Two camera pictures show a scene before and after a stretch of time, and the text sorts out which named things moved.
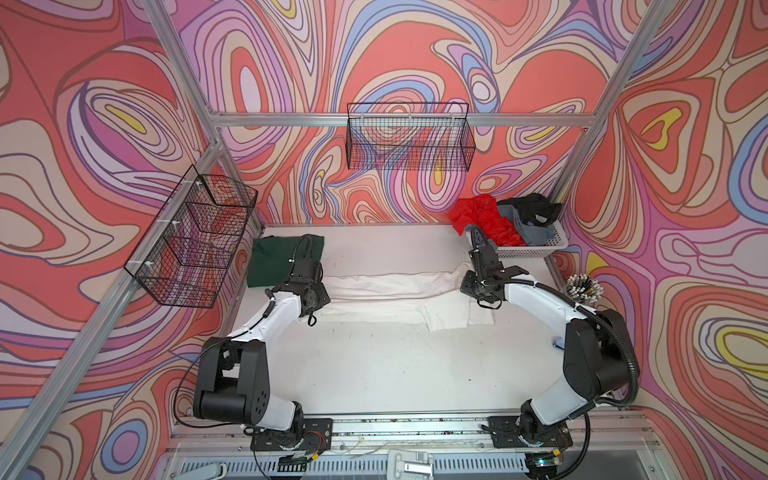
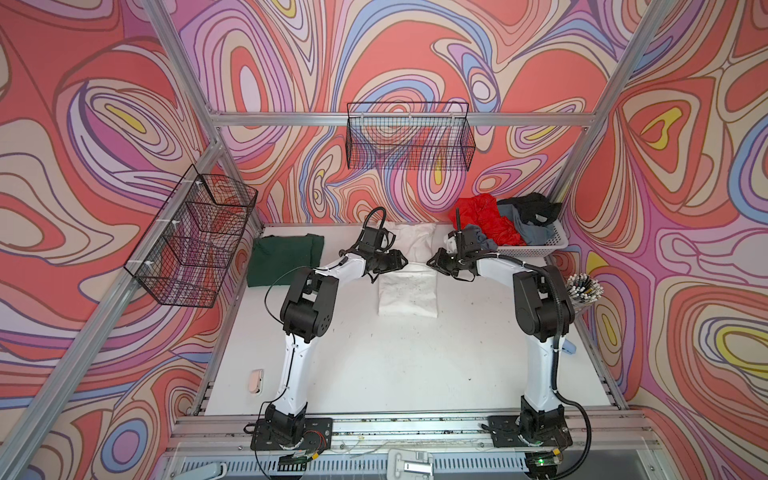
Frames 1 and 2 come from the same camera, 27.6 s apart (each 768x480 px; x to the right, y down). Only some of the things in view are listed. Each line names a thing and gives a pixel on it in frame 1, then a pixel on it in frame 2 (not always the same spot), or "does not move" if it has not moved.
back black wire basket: [409, 136] does not move
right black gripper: [466, 287] → [440, 261]
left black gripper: [323, 296] → [395, 261]
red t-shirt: [483, 213] does not move
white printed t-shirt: [434, 296] → [411, 290]
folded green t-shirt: [269, 258] does not move
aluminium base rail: [218, 447] does not move
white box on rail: [409, 464] does not move
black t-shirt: [535, 208] does not move
